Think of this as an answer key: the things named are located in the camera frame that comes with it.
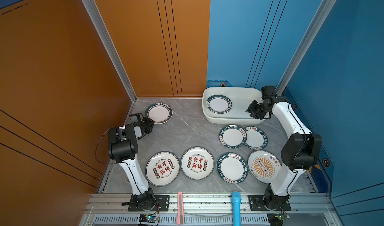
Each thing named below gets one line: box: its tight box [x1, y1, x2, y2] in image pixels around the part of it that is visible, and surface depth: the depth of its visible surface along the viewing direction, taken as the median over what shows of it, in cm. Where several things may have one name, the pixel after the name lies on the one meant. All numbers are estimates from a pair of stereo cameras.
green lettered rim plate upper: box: [218, 124, 248, 149], surface depth 100 cm
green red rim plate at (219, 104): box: [206, 94, 233, 114], surface depth 115 cm
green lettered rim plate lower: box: [216, 152, 248, 184], surface depth 87 cm
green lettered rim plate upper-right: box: [244, 125, 269, 150], surface depth 97 cm
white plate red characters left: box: [145, 151, 180, 187], surface depth 86 cm
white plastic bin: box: [202, 87, 266, 125], surface depth 115 cm
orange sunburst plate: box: [247, 150, 282, 184], surface depth 86 cm
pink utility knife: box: [177, 191, 185, 226], surface depth 72 cm
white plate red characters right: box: [180, 146, 215, 181], surface depth 87 cm
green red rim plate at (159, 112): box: [145, 102, 173, 125], surface depth 112 cm
